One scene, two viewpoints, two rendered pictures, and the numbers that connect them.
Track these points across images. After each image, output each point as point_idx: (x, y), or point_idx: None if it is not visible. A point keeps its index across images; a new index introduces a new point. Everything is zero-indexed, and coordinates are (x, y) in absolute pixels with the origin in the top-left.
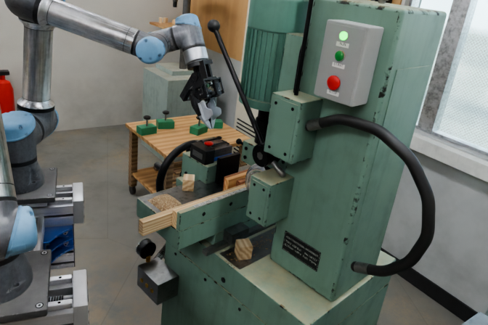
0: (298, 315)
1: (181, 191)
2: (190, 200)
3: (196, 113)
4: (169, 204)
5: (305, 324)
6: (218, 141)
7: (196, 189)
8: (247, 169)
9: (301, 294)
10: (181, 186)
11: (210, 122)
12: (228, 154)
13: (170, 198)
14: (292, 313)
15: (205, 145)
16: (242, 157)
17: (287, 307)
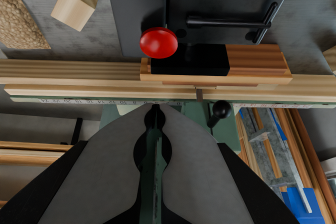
0: (120, 111)
1: None
2: (66, 35)
3: (64, 155)
4: (10, 44)
5: (119, 114)
6: None
7: (97, 10)
8: (288, 1)
9: (136, 106)
10: None
11: (159, 124)
12: (191, 69)
13: (12, 32)
14: (118, 109)
15: (153, 21)
16: (182, 113)
17: (118, 106)
